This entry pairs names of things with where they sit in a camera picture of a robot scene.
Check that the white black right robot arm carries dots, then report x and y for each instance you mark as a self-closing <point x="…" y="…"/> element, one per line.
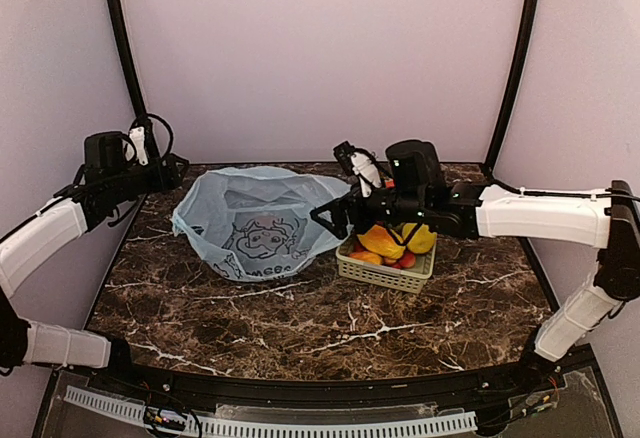
<point x="605" y="219"/>

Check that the black right corner frame post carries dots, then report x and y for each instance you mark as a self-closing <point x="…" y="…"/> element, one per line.
<point x="523" y="38"/>

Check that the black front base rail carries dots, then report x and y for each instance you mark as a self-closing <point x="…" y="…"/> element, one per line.
<point x="572" y="402"/>

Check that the white slotted cable duct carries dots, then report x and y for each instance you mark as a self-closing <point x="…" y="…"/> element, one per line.
<point x="137" y="414"/>

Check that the light blue printed plastic bag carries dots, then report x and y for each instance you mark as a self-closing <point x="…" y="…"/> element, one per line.
<point x="254" y="224"/>

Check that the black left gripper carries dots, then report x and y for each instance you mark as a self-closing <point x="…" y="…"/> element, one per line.
<point x="172" y="178"/>

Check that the black left corner frame post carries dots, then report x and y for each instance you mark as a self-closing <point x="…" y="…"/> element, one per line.
<point x="126" y="59"/>

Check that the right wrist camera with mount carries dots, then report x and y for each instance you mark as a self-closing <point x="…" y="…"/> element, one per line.
<point x="363" y="165"/>

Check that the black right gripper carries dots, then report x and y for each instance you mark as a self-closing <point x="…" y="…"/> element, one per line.
<point x="352" y="199"/>

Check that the bunch of small peaches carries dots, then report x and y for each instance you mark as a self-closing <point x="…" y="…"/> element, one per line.
<point x="407" y="260"/>

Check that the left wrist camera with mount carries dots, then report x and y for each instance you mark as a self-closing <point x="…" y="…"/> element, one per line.
<point x="141" y="146"/>

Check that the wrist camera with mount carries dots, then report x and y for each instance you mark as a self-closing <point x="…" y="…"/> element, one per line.
<point x="141" y="146"/>
<point x="363" y="165"/>

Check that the yellow orange mango fruit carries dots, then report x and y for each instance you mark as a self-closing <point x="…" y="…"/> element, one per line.
<point x="379" y="240"/>

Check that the black corner frame post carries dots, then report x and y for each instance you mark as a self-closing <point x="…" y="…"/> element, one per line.
<point x="126" y="59"/>
<point x="523" y="38"/>

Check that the pale green perforated basket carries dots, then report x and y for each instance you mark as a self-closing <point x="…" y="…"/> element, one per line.
<point x="409" y="280"/>

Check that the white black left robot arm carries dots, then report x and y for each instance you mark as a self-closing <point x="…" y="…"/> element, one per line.
<point x="73" y="211"/>

